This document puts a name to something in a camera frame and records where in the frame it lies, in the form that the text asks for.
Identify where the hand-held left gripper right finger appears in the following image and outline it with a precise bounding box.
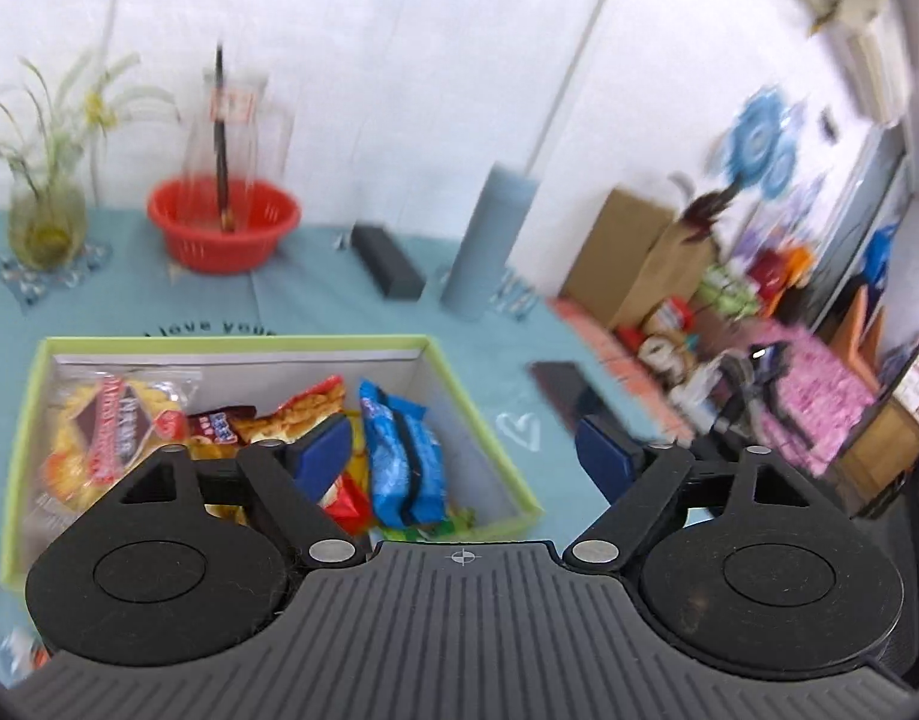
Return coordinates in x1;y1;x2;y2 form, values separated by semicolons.
560;416;831;572

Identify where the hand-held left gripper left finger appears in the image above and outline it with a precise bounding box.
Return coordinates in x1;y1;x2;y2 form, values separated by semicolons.
92;416;371;571

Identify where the red snack packet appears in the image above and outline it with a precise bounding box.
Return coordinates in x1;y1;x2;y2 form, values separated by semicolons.
320;467;372;538

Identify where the orange red chip packet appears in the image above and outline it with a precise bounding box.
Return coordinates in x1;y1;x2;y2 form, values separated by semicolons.
238;377;348;445

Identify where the blue snack packet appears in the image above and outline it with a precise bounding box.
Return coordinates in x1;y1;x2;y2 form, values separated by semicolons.
358;380;450;528

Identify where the brown snack packet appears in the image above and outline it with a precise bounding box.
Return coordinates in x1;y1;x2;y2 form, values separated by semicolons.
185;405;258;460

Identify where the white box with green rim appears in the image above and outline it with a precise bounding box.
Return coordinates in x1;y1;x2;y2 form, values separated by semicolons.
0;335;545;593

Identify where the large yellow dark-label packet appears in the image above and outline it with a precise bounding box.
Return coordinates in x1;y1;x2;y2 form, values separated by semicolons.
40;367;203;515

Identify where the black phone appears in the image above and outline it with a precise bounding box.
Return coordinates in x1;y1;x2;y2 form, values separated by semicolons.
530;361;620;437

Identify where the red-lid jar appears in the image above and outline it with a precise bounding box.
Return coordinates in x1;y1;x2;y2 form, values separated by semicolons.
639;296;690;338

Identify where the black device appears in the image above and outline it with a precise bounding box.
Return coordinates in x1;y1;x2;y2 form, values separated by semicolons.
713;341;795;437

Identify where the teal tablecloth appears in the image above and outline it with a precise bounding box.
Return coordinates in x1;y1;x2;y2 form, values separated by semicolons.
0;206;731;691

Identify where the clear glass coaster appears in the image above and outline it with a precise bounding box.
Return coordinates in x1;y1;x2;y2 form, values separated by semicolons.
0;240;114;307
493;268;540;320

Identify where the brown paper bag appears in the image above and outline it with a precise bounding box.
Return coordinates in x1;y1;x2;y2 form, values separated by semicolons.
615;221;722;332

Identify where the dark grey box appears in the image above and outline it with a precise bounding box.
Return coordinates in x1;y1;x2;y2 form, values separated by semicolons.
352;223;428;299

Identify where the cardboard box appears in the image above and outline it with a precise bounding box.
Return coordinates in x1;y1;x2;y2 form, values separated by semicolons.
563;187;675;331

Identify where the pink patterned blanket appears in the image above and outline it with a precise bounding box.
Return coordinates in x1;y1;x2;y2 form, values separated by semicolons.
729;313;878;475

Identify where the red plastic basket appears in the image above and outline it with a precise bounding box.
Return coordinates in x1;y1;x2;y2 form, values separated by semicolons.
146;176;303;275

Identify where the grey-blue thermos bottle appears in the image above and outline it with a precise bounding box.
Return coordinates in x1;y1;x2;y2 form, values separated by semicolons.
439;163;542;320

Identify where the dark dried flower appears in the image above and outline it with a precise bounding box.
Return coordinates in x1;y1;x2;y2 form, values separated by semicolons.
669;172;747;242

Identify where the wooden cabinet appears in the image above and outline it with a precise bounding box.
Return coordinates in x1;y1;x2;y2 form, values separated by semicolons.
834;388;919;520

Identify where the black stick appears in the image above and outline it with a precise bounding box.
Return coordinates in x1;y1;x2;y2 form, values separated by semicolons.
214;41;240;235

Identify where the white orange packet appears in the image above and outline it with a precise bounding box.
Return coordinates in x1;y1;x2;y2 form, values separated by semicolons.
2;626;53;673

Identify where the glass vase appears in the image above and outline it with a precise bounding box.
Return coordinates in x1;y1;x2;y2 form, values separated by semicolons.
8;165;88;271

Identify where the green yellow plant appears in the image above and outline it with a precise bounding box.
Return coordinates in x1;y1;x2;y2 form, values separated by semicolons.
0;52;180;196

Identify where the white air conditioner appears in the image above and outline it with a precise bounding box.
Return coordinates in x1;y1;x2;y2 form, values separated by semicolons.
808;0;912;122

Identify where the blue wall decoration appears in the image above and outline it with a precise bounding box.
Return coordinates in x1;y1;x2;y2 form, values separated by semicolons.
720;86;803;200

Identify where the white wall pipe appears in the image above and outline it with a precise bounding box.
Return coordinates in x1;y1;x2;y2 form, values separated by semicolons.
533;0;635;170

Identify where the white wall cord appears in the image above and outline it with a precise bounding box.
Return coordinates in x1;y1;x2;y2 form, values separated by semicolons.
91;0;134;205

